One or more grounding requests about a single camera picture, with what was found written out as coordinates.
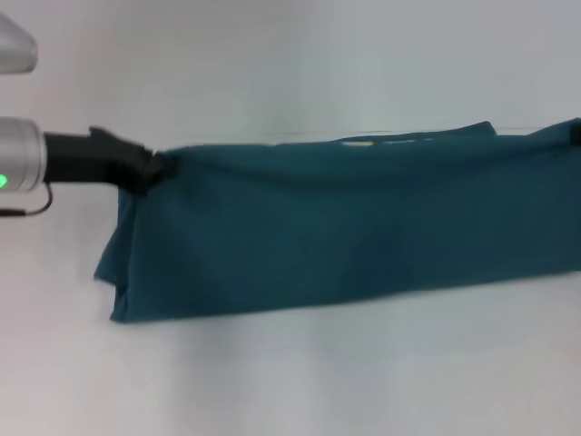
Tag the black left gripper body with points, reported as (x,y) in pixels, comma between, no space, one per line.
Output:
(95,159)

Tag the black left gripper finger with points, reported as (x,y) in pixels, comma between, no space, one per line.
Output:
(161,165)

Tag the teal blue shirt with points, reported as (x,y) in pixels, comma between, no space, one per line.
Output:
(340,227)

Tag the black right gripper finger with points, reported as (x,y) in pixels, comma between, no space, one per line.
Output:
(575,134)

